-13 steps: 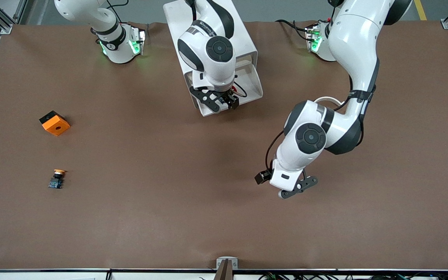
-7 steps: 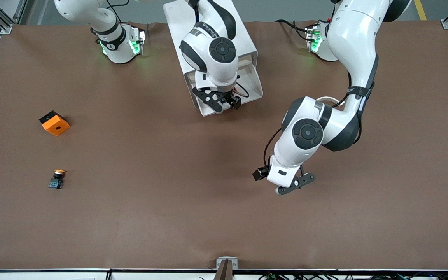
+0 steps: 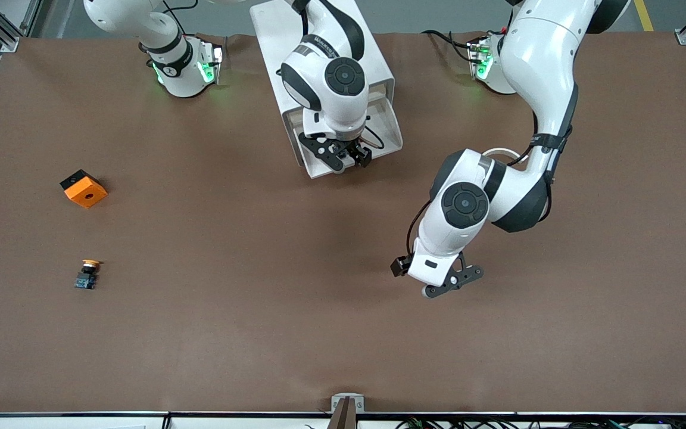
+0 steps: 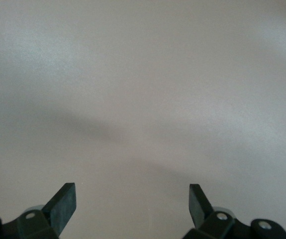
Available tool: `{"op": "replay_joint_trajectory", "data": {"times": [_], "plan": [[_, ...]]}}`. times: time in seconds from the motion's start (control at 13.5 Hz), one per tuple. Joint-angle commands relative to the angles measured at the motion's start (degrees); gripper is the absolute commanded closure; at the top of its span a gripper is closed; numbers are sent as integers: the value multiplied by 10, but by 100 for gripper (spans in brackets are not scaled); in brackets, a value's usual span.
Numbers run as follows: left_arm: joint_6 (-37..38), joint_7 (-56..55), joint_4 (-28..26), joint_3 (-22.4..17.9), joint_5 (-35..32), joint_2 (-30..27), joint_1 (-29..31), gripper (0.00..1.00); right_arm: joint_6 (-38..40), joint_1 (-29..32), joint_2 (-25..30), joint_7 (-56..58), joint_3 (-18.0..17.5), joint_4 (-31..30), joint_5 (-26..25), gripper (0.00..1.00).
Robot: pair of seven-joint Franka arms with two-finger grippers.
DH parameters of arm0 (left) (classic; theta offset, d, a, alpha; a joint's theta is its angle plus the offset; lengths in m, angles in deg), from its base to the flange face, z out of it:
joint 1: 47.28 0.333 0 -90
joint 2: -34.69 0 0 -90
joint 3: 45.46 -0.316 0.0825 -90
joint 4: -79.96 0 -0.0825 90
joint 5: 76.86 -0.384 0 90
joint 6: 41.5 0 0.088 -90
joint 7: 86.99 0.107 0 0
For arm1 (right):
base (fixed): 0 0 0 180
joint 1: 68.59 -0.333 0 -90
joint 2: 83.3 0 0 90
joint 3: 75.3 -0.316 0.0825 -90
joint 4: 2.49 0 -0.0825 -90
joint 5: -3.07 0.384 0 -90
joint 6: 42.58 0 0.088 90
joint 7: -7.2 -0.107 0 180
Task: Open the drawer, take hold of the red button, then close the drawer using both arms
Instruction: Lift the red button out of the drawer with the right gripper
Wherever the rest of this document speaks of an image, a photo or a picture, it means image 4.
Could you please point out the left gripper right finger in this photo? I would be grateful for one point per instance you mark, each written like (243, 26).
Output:
(200, 209)

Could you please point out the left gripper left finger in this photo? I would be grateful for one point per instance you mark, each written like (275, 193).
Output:
(60, 209)

